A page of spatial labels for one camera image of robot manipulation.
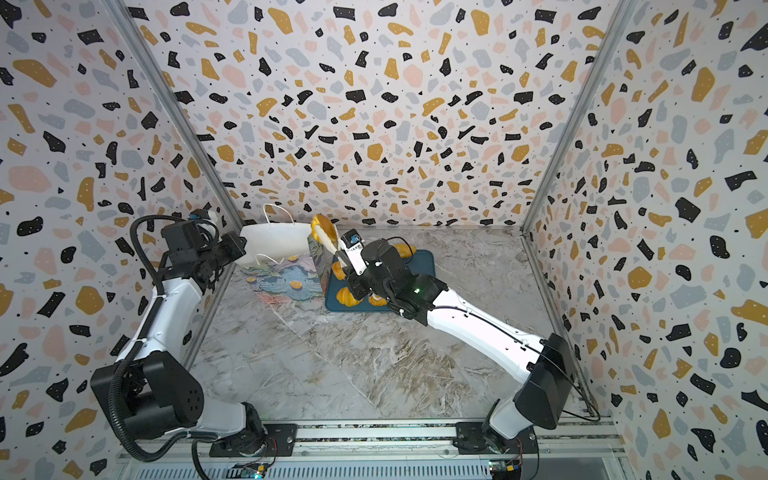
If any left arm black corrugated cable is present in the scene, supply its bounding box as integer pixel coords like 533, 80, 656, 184
106, 214, 199, 463

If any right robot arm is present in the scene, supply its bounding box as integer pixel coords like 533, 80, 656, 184
337, 230, 575, 440

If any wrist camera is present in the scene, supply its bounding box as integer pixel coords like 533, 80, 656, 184
189, 209, 218, 224
339, 229, 367, 275

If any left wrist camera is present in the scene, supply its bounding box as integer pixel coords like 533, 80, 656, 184
189, 209, 218, 224

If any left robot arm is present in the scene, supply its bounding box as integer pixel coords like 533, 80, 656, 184
90, 210, 267, 463

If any striped croissant bread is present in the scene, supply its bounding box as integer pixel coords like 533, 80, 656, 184
336, 287, 360, 308

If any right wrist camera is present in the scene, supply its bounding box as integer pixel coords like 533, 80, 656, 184
339, 229, 367, 275

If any large sesame oval loaf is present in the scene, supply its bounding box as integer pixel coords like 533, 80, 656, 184
368, 293, 388, 307

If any floral paper bag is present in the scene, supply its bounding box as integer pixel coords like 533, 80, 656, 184
235, 203, 332, 306

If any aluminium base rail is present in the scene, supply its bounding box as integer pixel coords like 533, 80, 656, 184
114, 417, 634, 479

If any knotted flower bread roll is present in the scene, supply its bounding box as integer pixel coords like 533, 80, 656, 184
332, 261, 346, 281

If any teal plastic tray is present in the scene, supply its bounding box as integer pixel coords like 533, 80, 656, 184
324, 250, 436, 313

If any smooth oval bread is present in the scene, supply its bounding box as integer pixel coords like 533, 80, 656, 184
395, 243, 417, 259

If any small round bun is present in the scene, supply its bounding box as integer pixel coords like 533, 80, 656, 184
311, 214, 339, 252

